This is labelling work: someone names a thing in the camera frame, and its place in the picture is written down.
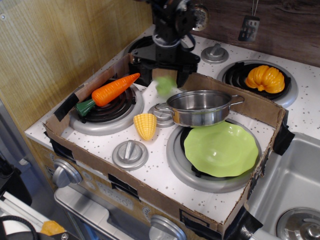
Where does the orange toy carrot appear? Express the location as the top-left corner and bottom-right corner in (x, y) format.
(75, 73), (140, 117)

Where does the small steel pan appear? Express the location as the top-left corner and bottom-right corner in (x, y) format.
(154, 90), (245, 128)

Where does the right silver oven knob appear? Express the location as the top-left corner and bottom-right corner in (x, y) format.
(148, 214), (187, 240)

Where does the middle silver stove knob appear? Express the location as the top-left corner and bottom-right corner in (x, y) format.
(148, 103), (175, 128)

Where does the light green plastic plate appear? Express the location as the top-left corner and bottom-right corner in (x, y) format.
(183, 121), (259, 178)

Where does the back left stove burner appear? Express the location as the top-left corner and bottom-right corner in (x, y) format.
(125, 35), (187, 54)

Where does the silver stove knob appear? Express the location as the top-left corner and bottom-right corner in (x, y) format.
(112, 140), (149, 171)
(201, 43), (229, 64)
(148, 103), (175, 128)

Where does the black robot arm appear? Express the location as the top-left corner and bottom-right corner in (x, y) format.
(130, 0), (200, 88)

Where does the front left stove burner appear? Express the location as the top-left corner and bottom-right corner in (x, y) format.
(69, 84), (144, 136)

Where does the yellow object bottom left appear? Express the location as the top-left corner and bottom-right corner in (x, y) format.
(40, 220), (66, 236)

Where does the black cable loop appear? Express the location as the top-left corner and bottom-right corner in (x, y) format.
(0, 214), (38, 240)

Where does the silver sink drain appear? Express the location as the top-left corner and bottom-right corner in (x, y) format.
(275, 207), (320, 240)

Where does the silver oven door handle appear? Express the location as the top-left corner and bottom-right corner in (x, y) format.
(54, 186), (132, 240)

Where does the back silver stove knob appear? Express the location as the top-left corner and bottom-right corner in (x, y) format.
(201, 43), (229, 64)

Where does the hanging silver strainer spoon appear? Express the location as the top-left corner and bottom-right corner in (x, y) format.
(192, 0), (210, 32)

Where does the silver oven knob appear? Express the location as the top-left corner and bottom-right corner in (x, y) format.
(148, 214), (187, 240)
(52, 159), (83, 188)

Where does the yellow toy corn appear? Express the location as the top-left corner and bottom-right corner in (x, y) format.
(133, 113), (157, 141)

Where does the back right stove burner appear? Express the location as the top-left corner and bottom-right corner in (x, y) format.
(217, 60), (298, 108)

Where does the light green toy broccoli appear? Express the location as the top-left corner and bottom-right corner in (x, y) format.
(155, 75), (177, 96)

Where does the silver sink basin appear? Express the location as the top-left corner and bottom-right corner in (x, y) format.
(247, 133), (320, 240)

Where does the brown cardboard fence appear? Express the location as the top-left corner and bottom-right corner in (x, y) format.
(44, 54), (293, 239)

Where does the hanging silver slotted spatula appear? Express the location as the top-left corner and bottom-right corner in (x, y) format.
(238, 0), (260, 42)

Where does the left silver oven knob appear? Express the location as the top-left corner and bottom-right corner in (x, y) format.
(52, 159), (83, 188)

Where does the stove burner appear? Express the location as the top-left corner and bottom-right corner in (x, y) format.
(217, 60), (298, 108)
(69, 84), (144, 136)
(125, 35), (187, 54)
(166, 119), (262, 193)

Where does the front right stove burner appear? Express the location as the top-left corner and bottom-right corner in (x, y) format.
(166, 119), (262, 193)

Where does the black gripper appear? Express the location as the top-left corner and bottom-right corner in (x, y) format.
(131, 43), (200, 88)

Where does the blue black arm cable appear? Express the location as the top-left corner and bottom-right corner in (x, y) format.
(181, 33), (196, 53)

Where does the orange toy pumpkin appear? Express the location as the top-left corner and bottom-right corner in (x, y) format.
(245, 65), (285, 94)

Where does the front silver stove knob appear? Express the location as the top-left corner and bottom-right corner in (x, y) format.
(112, 140), (149, 171)

